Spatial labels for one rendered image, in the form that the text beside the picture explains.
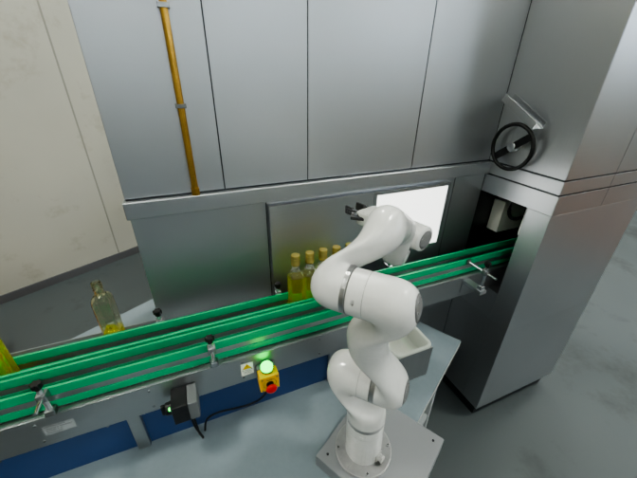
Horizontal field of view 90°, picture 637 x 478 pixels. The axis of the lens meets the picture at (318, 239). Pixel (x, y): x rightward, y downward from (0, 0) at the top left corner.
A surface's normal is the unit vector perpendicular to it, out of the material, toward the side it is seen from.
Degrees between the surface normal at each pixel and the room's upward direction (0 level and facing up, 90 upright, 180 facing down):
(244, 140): 90
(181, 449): 0
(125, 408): 90
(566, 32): 90
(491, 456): 0
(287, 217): 90
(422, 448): 2
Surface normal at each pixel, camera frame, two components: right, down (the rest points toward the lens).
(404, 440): -0.02, -0.87
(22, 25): 0.78, 0.30
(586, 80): -0.92, 0.17
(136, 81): 0.39, 0.44
